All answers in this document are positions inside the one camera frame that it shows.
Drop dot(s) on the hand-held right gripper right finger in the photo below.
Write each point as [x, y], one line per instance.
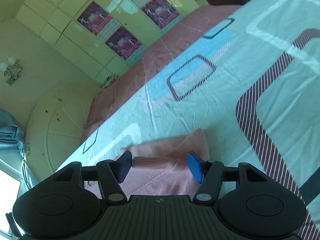
[195, 166]

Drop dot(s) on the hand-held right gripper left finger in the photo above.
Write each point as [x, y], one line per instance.
[123, 167]

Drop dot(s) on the pink sweater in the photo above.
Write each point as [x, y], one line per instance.
[162, 170]

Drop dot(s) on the printed light blue bedsheet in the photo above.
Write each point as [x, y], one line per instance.
[225, 92]

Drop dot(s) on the cream headboard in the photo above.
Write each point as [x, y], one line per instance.
[55, 120]

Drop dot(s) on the stack of books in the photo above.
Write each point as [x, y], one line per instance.
[111, 79]

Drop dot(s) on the pink bed cover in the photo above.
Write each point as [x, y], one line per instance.
[155, 57]

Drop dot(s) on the blue curtain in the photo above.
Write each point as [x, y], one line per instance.
[12, 135]

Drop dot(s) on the window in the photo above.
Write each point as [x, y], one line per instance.
[8, 192]

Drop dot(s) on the cream glossy wardrobe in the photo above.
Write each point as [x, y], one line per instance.
[65, 20]

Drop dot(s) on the wall lamp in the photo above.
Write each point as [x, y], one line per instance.
[12, 70]

